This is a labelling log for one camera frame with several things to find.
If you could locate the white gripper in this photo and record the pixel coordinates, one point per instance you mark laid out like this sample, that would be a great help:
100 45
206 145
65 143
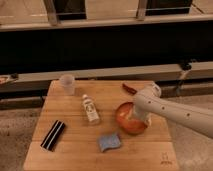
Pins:
142 115

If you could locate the orange ceramic bowl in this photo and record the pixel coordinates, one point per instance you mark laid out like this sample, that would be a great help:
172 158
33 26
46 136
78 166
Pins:
125 120

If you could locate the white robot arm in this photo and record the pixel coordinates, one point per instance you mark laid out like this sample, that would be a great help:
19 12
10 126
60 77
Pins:
148 100

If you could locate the dried red chili pepper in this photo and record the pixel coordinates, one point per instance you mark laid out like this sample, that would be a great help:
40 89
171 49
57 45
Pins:
129 89

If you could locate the blue sponge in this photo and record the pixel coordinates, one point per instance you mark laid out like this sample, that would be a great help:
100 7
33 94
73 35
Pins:
107 142

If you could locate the small white bottle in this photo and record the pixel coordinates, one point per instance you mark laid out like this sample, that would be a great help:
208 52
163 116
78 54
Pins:
90 109

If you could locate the wooden cutting board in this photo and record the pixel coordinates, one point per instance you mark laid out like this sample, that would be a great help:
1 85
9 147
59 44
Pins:
77 148

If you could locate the clear plastic cup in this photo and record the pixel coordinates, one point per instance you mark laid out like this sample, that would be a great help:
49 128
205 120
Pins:
67 81

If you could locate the black striped rectangular block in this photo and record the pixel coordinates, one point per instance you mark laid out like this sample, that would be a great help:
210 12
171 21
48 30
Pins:
52 136

